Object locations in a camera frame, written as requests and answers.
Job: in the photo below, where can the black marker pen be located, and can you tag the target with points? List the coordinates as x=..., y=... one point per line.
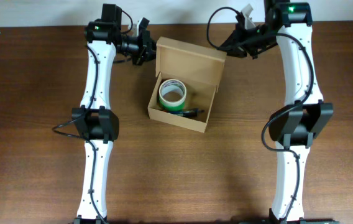
x=191, y=113

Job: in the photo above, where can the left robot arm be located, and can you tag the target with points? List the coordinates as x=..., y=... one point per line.
x=95, y=123

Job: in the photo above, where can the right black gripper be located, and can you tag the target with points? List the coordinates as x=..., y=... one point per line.
x=236, y=39

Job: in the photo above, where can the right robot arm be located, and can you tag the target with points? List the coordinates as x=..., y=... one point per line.
x=290, y=131

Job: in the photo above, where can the white masking tape roll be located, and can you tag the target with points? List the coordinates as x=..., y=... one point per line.
x=172, y=85

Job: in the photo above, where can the blue pen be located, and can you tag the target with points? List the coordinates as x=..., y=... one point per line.
x=176, y=112

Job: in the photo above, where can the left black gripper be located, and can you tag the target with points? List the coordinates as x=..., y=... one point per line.
x=146, y=50

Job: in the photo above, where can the brown cardboard box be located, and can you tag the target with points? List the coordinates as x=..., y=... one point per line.
x=199, y=68

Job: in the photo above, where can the green tape roll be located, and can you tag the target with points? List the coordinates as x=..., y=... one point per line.
x=172, y=101

